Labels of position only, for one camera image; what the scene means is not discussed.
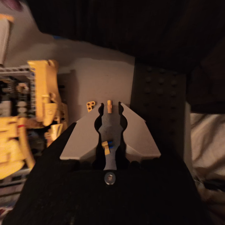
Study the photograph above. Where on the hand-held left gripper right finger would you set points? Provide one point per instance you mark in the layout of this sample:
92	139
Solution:
140	140

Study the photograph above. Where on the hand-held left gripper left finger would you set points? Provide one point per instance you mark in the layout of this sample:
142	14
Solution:
79	140

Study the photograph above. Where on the yellow panel brick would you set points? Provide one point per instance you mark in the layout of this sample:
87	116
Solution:
106	147

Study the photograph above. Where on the yellow connector brick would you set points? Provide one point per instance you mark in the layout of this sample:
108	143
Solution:
109	106

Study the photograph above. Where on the yellow toy brick car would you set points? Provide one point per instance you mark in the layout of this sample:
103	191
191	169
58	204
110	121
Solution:
44	87

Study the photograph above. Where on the instruction booklet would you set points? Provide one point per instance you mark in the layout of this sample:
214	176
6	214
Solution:
4	44

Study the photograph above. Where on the grey desk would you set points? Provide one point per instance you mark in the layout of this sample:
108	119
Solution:
96	79

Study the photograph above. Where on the yellow angled beam brick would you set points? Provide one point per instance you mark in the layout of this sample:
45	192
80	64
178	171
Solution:
90	106

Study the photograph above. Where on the black studded baseplate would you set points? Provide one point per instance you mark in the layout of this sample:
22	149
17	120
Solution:
158	105

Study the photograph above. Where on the person's white sweater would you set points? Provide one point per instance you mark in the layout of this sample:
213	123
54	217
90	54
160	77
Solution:
207	140

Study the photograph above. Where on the person's fleece-lined jacket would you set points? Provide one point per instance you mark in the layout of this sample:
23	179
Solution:
123	26

